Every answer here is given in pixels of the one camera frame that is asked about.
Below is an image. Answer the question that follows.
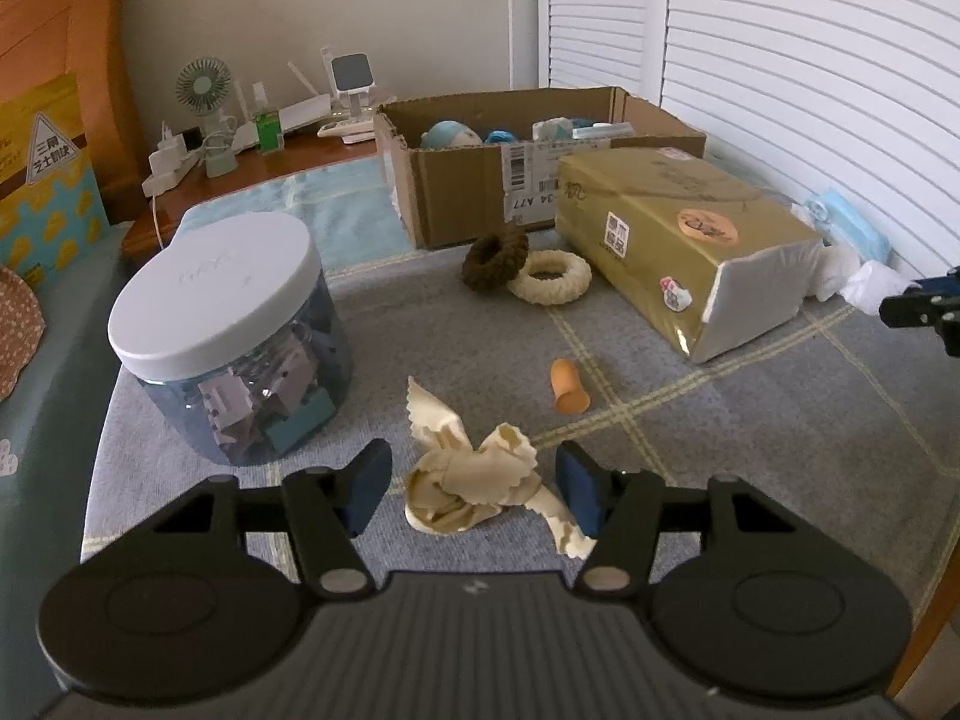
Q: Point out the white cloth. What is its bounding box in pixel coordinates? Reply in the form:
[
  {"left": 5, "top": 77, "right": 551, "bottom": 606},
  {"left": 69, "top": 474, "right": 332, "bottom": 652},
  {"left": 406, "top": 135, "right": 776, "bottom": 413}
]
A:
[{"left": 807, "top": 244, "right": 914, "bottom": 317}]

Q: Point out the blue face mask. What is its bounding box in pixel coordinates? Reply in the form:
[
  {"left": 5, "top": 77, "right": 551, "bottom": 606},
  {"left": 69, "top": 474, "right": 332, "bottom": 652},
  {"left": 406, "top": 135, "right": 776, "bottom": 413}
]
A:
[
  {"left": 573, "top": 122, "right": 636, "bottom": 140},
  {"left": 804, "top": 190, "right": 892, "bottom": 265}
]

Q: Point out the cream cloth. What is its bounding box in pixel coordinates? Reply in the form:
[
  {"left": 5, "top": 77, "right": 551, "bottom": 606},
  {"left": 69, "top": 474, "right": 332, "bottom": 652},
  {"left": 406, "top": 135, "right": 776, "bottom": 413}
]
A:
[{"left": 404, "top": 379, "right": 596, "bottom": 559}]

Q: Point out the cream braided ring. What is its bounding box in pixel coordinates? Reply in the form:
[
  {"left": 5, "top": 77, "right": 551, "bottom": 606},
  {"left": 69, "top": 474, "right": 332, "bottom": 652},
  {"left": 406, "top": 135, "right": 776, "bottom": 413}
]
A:
[{"left": 506, "top": 248, "right": 594, "bottom": 308}]

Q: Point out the brown scrunchie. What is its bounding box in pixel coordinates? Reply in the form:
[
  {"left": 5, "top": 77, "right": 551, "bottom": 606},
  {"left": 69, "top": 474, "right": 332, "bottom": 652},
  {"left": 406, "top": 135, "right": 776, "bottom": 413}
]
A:
[{"left": 460, "top": 223, "right": 529, "bottom": 293}]

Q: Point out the blue cap plush toy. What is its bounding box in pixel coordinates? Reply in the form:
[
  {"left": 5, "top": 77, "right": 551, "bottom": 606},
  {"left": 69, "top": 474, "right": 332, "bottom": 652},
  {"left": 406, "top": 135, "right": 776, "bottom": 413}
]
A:
[{"left": 420, "top": 119, "right": 483, "bottom": 149}]

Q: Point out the blue patterned pouch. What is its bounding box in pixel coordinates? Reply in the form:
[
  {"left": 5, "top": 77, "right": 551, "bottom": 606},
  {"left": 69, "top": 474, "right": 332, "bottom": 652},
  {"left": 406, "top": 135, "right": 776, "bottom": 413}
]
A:
[{"left": 532, "top": 117, "right": 594, "bottom": 142}]

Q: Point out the grey plaid mat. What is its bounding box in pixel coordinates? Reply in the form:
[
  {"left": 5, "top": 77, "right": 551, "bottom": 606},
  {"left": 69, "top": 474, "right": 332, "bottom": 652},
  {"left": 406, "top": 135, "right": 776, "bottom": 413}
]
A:
[{"left": 79, "top": 156, "right": 960, "bottom": 602}]

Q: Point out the clear jar white lid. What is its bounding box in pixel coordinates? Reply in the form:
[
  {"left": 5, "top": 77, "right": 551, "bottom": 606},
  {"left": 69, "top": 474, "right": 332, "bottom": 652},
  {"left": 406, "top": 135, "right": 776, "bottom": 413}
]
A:
[{"left": 107, "top": 211, "right": 352, "bottom": 466}]

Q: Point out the gold tissue pack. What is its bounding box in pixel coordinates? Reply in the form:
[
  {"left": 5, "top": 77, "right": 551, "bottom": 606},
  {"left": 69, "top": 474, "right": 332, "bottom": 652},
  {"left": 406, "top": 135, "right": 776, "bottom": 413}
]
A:
[{"left": 555, "top": 148, "right": 823, "bottom": 364}]

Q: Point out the white louvered door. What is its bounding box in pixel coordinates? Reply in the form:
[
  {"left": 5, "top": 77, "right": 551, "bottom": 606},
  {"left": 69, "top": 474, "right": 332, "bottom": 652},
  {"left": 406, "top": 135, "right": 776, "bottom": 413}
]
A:
[{"left": 539, "top": 0, "right": 958, "bottom": 277}]

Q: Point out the teal towel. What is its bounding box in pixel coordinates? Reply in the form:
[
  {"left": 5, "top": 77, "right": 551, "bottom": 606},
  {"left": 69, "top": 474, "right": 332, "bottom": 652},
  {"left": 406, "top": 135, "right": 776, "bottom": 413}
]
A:
[{"left": 174, "top": 158, "right": 415, "bottom": 273}]

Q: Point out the wooden nightstand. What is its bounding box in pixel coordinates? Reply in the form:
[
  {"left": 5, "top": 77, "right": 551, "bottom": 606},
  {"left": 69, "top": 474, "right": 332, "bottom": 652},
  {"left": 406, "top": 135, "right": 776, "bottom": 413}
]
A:
[{"left": 122, "top": 132, "right": 376, "bottom": 273}]

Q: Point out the brown dotted pillow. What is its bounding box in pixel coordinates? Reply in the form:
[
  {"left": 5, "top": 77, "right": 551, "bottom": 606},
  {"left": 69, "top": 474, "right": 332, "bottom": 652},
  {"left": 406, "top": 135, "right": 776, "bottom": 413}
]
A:
[{"left": 0, "top": 266, "right": 46, "bottom": 400}]

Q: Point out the cardboard box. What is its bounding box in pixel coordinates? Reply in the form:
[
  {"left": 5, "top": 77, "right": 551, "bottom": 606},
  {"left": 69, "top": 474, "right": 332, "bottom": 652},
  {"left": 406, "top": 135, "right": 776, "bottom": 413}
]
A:
[{"left": 374, "top": 86, "right": 706, "bottom": 249}]

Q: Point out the white remote control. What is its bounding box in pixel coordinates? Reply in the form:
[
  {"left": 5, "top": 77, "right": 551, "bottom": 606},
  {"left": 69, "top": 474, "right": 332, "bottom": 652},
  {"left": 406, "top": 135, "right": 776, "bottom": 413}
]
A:
[{"left": 317, "top": 119, "right": 374, "bottom": 145}]

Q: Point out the white power strip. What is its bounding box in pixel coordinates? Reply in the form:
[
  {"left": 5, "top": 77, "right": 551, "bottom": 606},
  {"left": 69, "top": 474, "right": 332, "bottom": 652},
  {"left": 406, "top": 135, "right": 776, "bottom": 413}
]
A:
[{"left": 142, "top": 122, "right": 200, "bottom": 200}]

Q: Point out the green bottle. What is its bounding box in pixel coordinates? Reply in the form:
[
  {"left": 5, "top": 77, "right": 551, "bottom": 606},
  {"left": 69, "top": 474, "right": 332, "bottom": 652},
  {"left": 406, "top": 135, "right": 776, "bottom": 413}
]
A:
[{"left": 252, "top": 82, "right": 285, "bottom": 154}]

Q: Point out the white router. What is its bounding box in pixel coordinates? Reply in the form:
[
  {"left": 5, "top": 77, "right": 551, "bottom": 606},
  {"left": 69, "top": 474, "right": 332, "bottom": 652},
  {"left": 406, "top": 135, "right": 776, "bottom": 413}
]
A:
[{"left": 231, "top": 60, "right": 331, "bottom": 154}]

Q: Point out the white phone stand screen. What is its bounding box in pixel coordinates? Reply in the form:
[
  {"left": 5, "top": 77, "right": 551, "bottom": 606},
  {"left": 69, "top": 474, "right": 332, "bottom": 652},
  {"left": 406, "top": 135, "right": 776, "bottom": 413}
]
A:
[{"left": 320, "top": 46, "right": 395, "bottom": 125}]

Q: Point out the small green desk fan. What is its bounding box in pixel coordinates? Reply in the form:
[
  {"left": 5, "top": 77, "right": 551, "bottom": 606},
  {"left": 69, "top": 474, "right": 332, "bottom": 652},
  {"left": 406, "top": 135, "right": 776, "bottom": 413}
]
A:
[{"left": 174, "top": 57, "right": 238, "bottom": 179}]

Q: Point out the wooden headboard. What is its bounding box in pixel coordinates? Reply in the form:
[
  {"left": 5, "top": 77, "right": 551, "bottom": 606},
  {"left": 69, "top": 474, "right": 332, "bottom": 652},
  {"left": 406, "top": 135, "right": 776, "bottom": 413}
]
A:
[{"left": 2, "top": 0, "right": 148, "bottom": 223}]

